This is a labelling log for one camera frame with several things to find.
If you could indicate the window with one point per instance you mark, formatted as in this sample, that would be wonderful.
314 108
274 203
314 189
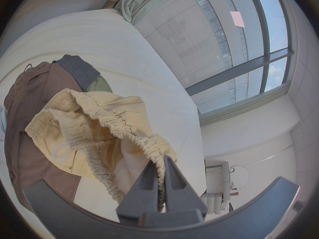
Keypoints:
199 46

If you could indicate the green garment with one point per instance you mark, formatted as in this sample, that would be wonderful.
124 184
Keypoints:
98 86

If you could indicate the bed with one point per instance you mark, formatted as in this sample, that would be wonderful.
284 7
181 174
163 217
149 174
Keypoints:
99 33

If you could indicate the brown garment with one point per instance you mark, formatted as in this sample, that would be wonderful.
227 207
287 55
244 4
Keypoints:
30 108

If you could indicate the cream shorts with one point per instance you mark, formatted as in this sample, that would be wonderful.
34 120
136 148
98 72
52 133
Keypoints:
119 108

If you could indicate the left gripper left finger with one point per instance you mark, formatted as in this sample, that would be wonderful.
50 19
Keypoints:
139 198

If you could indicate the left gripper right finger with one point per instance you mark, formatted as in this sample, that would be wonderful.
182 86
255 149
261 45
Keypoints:
182 195

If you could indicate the dark grey garment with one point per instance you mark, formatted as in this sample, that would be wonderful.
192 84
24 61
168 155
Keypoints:
79 71

